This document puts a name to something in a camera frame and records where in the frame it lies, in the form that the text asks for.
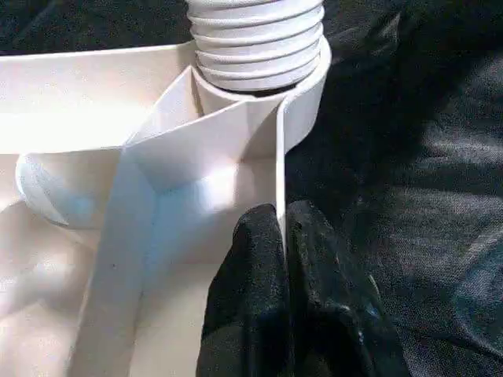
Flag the white plastic table leg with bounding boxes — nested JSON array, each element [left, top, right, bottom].
[[186, 0, 327, 93]]

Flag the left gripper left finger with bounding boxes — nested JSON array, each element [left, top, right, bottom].
[[196, 203, 294, 377]]

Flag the white plastic table top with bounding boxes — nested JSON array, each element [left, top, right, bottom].
[[0, 37, 335, 377]]

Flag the black plastic mat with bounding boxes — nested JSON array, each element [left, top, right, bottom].
[[0, 0, 503, 377]]

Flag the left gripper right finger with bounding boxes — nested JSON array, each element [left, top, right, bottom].
[[285, 199, 409, 377]]

